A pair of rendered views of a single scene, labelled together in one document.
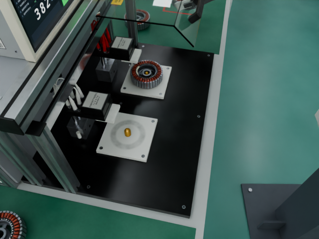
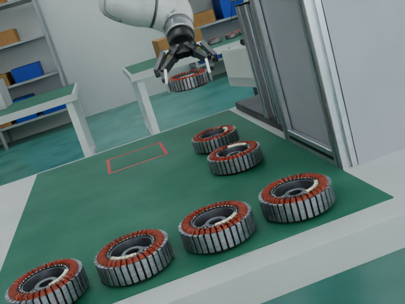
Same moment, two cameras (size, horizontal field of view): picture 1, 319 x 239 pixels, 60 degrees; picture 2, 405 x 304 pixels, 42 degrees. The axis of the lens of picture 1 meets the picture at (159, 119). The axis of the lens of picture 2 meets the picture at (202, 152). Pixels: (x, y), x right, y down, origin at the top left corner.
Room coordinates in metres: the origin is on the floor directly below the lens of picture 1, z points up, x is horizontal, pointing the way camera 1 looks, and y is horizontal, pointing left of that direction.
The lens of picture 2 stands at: (1.52, 1.26, 1.08)
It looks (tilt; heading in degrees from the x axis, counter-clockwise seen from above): 15 degrees down; 250
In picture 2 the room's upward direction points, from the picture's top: 17 degrees counter-clockwise
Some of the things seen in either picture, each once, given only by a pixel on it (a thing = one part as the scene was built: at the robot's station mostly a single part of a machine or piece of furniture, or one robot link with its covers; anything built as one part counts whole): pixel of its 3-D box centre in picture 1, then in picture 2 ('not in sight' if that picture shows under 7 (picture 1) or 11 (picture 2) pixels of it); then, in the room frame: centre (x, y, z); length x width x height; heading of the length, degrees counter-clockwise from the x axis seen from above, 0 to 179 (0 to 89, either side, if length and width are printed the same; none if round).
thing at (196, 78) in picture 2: not in sight; (188, 79); (1.01, -0.10, 0.90); 0.11 x 0.11 x 0.04
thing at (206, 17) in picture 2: not in sight; (199, 19); (-1.59, -5.88, 0.87); 0.40 x 0.36 x 0.17; 78
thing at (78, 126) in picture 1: (81, 123); not in sight; (0.49, 0.24, 0.80); 0.08 x 0.05 x 0.06; 168
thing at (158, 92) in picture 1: (146, 79); not in sight; (0.69, 0.04, 0.78); 0.15 x 0.15 x 0.01; 78
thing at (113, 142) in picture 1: (127, 135); not in sight; (0.46, 0.10, 0.78); 0.15 x 0.15 x 0.01; 78
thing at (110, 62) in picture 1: (107, 68); not in sight; (0.73, 0.19, 0.80); 0.08 x 0.05 x 0.06; 168
